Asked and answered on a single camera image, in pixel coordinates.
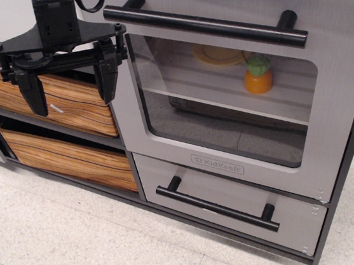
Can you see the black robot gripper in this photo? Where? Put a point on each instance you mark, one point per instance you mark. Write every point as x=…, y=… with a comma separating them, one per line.
x=58, y=28

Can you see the grey toy oven door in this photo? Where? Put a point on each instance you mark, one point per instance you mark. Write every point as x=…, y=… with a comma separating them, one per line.
x=247, y=148

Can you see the white oven shelf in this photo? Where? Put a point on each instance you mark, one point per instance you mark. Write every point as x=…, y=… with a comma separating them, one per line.
x=173, y=70

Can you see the grey lower oven drawer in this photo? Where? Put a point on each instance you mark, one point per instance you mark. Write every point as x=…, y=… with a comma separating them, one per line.
x=265, y=215

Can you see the upper wood-pattern fabric bin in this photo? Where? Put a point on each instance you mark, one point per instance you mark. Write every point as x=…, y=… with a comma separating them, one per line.
x=71, y=103

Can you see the wood-pattern fabric bin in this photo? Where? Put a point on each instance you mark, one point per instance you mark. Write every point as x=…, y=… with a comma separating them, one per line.
x=71, y=103
x=54, y=152

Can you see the lower wood-pattern fabric bin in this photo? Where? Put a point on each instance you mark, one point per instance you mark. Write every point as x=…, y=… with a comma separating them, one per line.
x=54, y=152

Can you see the yellow toy plate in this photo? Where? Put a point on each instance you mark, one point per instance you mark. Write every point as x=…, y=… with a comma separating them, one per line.
x=215, y=55

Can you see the orange toy pineapple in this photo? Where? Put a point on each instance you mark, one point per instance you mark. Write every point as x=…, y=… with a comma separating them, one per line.
x=258, y=78

